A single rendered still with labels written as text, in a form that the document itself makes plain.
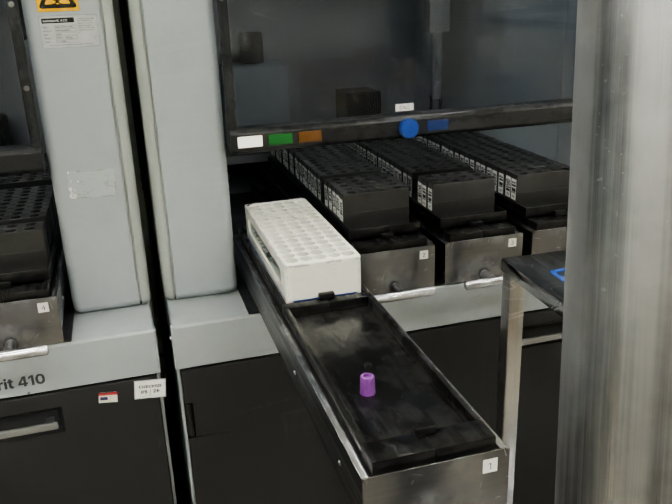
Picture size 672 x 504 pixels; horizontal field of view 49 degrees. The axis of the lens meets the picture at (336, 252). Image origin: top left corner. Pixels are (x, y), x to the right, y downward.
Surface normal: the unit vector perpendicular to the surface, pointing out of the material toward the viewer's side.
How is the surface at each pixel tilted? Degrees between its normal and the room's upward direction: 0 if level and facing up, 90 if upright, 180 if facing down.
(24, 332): 90
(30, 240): 90
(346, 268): 90
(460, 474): 90
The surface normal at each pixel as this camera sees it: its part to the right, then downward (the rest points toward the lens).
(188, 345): 0.29, 0.32
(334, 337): -0.04, -0.94
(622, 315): -0.88, 0.04
